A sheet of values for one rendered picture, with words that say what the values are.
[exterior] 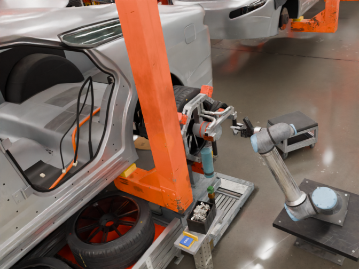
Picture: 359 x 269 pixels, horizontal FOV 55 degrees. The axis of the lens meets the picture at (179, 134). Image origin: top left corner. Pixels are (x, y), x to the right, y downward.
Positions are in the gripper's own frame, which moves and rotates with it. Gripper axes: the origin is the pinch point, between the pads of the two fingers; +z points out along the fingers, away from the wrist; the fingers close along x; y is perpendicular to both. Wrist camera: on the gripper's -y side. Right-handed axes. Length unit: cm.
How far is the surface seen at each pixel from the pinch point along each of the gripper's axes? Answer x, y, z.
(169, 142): -78, -31, 3
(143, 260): -118, 44, 12
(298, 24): 340, 20, 58
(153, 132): -80, -38, 13
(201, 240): -89, 38, -18
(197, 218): -80, 28, -11
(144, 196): -80, 27, 38
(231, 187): 5, 75, 11
